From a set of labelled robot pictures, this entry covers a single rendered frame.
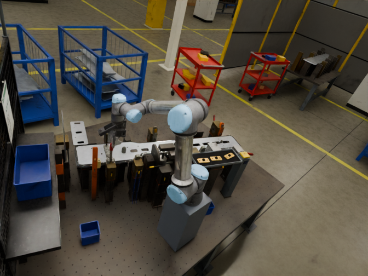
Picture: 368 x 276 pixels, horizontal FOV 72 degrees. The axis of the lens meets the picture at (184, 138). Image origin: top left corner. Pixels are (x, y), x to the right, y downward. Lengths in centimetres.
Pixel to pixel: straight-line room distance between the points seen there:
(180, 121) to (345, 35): 786
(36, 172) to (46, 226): 39
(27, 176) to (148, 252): 86
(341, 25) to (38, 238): 843
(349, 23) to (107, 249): 814
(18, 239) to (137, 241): 70
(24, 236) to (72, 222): 47
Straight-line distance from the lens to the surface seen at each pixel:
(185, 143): 117
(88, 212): 193
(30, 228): 151
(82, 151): 190
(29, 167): 178
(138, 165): 172
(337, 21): 879
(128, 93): 440
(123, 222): 189
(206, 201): 159
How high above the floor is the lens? 226
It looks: 36 degrees down
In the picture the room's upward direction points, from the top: 16 degrees clockwise
